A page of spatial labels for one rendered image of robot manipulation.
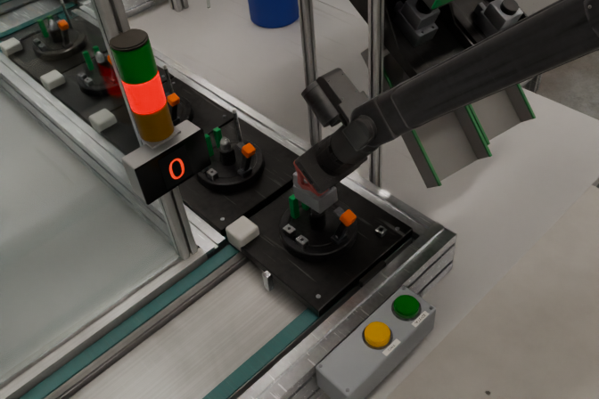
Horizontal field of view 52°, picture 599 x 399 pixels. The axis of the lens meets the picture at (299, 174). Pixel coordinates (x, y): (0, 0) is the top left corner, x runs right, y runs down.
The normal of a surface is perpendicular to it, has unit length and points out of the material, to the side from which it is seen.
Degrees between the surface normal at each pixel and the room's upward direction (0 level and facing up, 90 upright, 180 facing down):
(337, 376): 0
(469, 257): 0
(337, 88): 33
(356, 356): 0
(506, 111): 45
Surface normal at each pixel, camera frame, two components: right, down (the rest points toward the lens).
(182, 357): -0.08, -0.72
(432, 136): 0.33, -0.13
